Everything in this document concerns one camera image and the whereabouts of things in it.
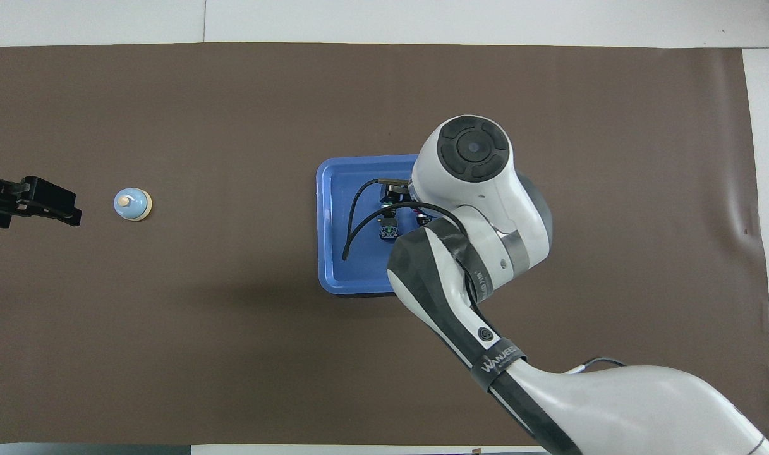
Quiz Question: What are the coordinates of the light blue call bell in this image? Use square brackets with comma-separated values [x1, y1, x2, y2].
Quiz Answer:
[113, 188, 153, 223]

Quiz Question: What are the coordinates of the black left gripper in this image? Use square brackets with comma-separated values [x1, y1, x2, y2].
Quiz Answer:
[0, 158, 83, 229]

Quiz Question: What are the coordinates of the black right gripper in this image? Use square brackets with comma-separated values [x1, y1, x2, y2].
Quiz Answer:
[380, 179, 423, 208]

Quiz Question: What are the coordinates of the blue plastic tray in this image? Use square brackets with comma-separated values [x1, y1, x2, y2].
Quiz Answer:
[315, 155, 495, 296]

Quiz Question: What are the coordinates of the green push button switch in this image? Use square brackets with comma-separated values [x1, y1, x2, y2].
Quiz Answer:
[379, 203, 400, 241]

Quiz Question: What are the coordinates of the brown table mat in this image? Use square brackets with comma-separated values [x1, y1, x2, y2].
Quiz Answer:
[0, 42, 769, 446]

